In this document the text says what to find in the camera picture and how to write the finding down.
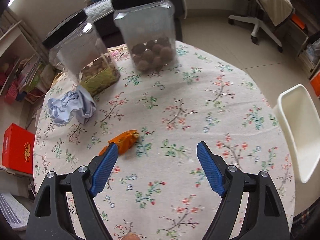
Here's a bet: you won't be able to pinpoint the lavender paper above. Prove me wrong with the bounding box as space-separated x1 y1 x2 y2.
47 86 97 126

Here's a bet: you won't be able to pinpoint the white trash bin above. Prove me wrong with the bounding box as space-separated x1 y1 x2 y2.
273 84 319 184

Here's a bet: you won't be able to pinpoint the left hand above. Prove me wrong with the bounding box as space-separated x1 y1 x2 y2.
121 232 140 240

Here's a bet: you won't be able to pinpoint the floral tablecloth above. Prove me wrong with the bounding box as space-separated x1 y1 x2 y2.
33 42 295 239

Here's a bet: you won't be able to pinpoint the red gift box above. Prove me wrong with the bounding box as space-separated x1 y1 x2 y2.
2 123 35 175

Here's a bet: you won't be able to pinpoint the pink plastic basket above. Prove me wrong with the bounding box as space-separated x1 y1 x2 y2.
4 79 18 105

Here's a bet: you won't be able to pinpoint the jar with peanuts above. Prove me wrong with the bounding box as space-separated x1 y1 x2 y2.
42 10 120 96

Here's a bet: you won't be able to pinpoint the white bookshelf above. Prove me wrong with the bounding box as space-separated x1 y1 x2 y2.
1 8 56 104

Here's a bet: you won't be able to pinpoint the orange box on floor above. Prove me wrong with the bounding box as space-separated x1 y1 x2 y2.
310 70 320 98

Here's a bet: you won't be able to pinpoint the jar with brown balls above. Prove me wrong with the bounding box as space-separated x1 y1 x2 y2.
111 0 176 73

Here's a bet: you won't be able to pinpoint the dark ottoman bed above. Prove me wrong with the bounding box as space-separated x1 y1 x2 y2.
83 0 188 48

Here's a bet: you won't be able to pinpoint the quilted grey white cover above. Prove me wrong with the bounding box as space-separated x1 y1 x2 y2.
84 0 187 21

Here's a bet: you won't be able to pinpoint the white office chair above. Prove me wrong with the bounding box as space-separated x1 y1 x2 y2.
228 0 283 53

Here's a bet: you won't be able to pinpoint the wooden desk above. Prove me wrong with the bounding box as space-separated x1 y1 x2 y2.
286 0 319 80

